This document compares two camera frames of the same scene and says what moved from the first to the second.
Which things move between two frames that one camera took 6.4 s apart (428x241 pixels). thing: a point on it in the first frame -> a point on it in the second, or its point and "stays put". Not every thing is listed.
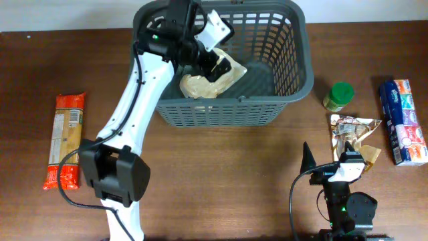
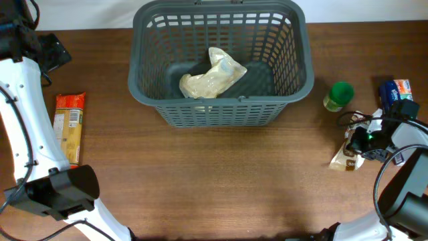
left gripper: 204,64 -> 57,52
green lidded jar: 340,94 stays put
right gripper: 321,176 -> 356,143
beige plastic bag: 195,86 stays put
